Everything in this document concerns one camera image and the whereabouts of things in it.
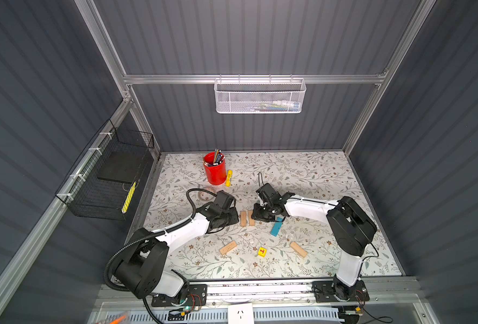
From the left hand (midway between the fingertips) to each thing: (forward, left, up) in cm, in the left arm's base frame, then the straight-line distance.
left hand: (237, 216), depth 88 cm
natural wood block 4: (-14, -25, -5) cm, 29 cm away
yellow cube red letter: (-15, -10, -4) cm, 18 cm away
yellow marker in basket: (-2, +37, +21) cm, 43 cm away
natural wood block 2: (-1, -7, -4) cm, 8 cm away
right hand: (+1, -8, -4) cm, 9 cm away
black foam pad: (+12, +43, +23) cm, 50 cm away
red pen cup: (+25, +10, -1) cm, 27 cm away
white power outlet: (-35, 0, -2) cm, 35 cm away
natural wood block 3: (-12, +5, -5) cm, 14 cm away
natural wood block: (+1, -3, -4) cm, 5 cm away
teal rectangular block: (-4, -18, -5) cm, 19 cm away
